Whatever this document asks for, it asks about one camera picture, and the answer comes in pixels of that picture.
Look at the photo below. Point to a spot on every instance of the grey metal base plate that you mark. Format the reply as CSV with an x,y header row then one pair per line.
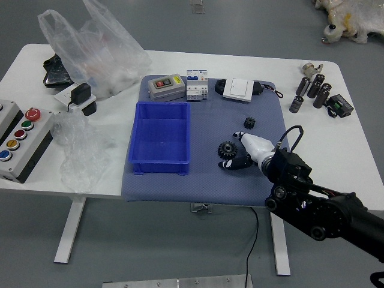
x,y
177,282

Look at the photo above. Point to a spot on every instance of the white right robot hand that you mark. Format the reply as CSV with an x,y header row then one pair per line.
x,y
256,147

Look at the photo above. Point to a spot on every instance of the metal bracket under table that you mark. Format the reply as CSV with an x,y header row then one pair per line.
x,y
201,208

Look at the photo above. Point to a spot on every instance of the large clear plastic bag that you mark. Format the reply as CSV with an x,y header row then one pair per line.
x,y
90,57

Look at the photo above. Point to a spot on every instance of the white wall switch panel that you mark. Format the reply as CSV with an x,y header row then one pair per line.
x,y
238,90

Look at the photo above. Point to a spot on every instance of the white circuit breaker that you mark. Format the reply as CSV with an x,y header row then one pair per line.
x,y
196,87

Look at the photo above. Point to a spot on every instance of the big black gear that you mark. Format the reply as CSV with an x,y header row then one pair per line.
x,y
227,150

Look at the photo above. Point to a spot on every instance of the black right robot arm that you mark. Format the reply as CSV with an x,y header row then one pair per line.
x,y
330,213

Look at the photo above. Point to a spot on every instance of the black plastic tray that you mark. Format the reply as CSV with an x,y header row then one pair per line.
x,y
55,73

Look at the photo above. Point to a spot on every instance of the metal floor plate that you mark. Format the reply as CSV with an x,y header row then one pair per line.
x,y
198,6

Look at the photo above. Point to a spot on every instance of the grey push button switch box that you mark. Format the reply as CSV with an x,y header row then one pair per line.
x,y
166,88

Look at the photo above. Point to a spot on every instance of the grey coloured button control box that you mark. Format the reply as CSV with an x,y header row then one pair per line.
x,y
27,144

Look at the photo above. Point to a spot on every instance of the white wrapped bundle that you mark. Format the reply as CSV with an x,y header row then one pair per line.
x,y
354,18

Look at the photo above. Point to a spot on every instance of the dark cylindrical capacitor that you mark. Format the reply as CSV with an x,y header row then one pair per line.
x,y
296,104
326,87
321,98
303,86
319,78
313,89

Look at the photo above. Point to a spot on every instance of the black module with green terminal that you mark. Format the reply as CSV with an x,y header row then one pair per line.
x,y
340,104

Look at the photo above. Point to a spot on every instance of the blue-grey padded mat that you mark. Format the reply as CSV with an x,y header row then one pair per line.
x,y
210,183

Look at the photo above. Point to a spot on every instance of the crumpled clear plastic wrap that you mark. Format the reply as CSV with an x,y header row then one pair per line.
x,y
78,150

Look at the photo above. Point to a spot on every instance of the blue plastic box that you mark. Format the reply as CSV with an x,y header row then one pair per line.
x,y
162,141

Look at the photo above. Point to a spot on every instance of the black power adapter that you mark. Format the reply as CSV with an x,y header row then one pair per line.
x,y
80,93

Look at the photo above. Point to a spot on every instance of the white socket plate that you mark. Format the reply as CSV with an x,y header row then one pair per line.
x,y
61,96

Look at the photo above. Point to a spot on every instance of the white table leg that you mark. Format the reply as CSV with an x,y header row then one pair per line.
x,y
280,246
70,231

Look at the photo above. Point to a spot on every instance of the silver metal connector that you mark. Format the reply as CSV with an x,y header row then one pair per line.
x,y
309,69

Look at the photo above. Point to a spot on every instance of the small black gear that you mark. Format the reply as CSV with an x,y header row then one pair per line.
x,y
249,122

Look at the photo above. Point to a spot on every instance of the black block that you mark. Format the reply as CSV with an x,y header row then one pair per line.
x,y
90,108

